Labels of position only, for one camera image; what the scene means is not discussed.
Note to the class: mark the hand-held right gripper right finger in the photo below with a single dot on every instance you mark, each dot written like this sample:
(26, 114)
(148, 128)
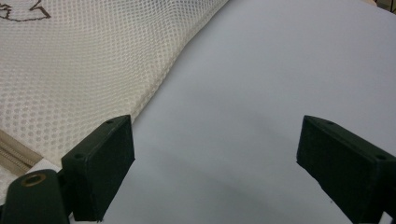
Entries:
(342, 168)

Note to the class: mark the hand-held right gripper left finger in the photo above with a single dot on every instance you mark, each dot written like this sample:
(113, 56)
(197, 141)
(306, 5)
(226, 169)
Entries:
(102, 168)

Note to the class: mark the cream mesh laundry bag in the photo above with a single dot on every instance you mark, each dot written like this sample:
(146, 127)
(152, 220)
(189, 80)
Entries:
(77, 71)

